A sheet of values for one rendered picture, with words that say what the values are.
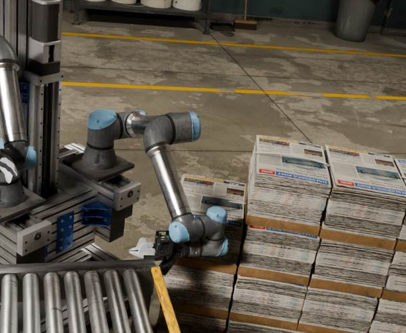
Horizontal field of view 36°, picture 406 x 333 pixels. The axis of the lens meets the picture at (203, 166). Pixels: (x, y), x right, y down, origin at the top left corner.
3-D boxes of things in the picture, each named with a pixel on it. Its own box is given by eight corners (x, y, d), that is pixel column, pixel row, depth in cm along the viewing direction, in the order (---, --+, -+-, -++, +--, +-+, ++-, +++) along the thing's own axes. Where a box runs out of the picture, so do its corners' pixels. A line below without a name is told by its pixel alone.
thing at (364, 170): (324, 145, 261) (324, 143, 260) (391, 156, 260) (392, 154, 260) (333, 185, 228) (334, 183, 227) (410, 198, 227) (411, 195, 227)
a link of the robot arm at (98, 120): (81, 137, 268) (83, 108, 262) (110, 133, 275) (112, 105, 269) (93, 148, 259) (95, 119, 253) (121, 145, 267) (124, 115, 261)
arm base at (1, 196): (-26, 195, 232) (-27, 172, 228) (8, 184, 244) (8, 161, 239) (-1, 212, 225) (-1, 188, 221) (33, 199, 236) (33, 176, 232)
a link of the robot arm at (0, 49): (13, 38, 217) (34, 173, 207) (-20, 38, 212) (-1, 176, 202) (18, 23, 207) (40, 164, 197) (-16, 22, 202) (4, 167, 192)
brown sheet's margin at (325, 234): (311, 191, 270) (313, 182, 268) (377, 202, 270) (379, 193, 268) (319, 238, 236) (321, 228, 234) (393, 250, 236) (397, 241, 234)
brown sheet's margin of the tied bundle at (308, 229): (244, 203, 252) (246, 194, 250) (315, 215, 252) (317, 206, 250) (244, 224, 238) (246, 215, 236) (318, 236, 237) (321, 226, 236)
